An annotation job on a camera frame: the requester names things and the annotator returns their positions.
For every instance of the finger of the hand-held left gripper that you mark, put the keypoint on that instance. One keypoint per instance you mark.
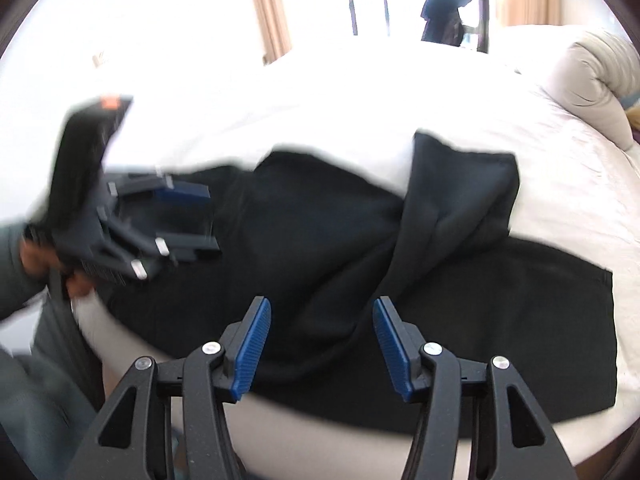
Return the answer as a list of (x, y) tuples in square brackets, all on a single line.
[(185, 193), (190, 247)]

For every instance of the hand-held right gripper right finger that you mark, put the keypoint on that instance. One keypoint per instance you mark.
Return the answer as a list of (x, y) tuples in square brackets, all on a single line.
[(390, 345)]

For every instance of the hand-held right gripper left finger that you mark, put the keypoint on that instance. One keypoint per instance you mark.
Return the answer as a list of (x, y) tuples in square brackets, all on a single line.
[(252, 350)]

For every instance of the black pants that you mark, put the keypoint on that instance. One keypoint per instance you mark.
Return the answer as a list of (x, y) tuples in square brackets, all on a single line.
[(325, 260)]

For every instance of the person's left forearm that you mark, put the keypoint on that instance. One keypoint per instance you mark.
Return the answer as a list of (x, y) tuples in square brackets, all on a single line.
[(12, 270)]

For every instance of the person's left hand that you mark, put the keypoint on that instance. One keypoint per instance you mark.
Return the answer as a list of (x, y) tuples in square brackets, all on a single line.
[(35, 260)]

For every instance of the white bed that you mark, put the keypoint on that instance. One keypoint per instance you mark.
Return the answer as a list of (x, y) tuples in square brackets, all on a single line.
[(325, 110)]

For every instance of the person's grey clothing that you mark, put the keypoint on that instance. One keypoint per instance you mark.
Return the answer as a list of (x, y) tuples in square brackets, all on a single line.
[(45, 390)]

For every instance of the dark hanging garment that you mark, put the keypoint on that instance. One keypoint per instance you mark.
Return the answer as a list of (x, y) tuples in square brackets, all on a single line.
[(445, 10)]

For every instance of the rolled white duvet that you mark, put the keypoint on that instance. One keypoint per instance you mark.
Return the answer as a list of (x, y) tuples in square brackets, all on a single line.
[(590, 80)]

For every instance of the yellow pillow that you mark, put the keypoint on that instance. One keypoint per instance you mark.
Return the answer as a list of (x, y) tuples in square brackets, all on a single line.
[(635, 117)]

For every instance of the dark window frame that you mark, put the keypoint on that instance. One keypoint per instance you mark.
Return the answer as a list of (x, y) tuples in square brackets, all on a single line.
[(352, 0)]

